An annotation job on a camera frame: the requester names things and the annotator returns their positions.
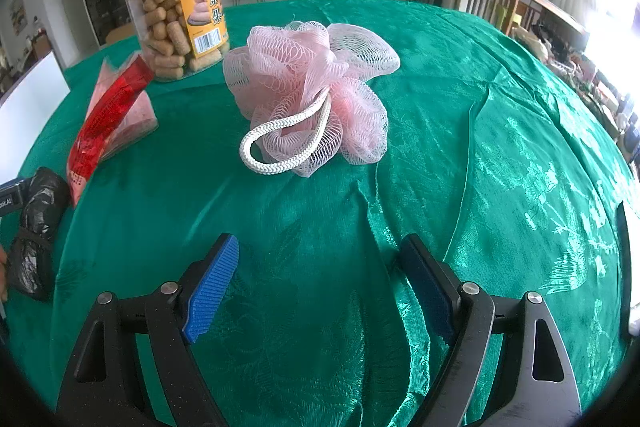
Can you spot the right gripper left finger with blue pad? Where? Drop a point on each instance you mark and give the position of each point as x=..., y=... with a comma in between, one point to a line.
x=103, y=384

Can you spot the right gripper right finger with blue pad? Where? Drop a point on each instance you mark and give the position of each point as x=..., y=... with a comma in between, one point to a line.
x=534, y=383

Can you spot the black plastic bag roll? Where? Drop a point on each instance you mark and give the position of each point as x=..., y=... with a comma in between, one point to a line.
x=30, y=254

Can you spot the pink packaged cloth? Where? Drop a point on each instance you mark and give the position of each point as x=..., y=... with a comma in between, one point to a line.
x=138, y=122

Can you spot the red snack packet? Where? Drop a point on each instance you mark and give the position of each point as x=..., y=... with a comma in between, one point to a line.
x=85, y=154

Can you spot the pink mesh bath sponge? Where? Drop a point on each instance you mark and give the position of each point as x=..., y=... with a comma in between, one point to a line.
x=305, y=90

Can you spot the person's hand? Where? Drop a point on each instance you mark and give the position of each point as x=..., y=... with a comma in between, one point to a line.
x=3, y=280

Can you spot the white cardboard storage box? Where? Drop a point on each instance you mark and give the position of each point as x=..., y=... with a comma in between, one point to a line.
x=26, y=109

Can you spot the green satin tablecloth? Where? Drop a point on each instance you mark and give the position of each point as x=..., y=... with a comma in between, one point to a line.
x=493, y=161

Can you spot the clear jar of puffed snacks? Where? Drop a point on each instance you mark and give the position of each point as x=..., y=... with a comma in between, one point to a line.
x=179, y=38

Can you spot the wooden railing furniture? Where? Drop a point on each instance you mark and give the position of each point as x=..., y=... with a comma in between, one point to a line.
x=529, y=13

